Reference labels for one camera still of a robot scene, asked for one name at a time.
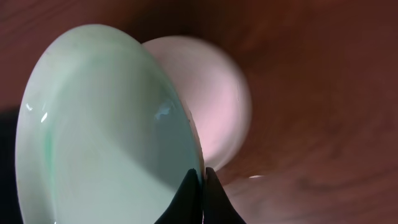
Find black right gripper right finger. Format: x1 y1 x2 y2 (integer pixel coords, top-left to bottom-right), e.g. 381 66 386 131
202 167 246 224

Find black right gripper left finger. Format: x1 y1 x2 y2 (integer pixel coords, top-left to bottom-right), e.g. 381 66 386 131
155 169 201 224

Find mint green plate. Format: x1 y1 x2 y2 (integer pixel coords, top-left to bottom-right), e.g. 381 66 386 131
16 24 203 223

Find white plate with green stain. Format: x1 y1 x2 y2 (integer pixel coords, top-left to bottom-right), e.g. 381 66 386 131
143 36 252 170

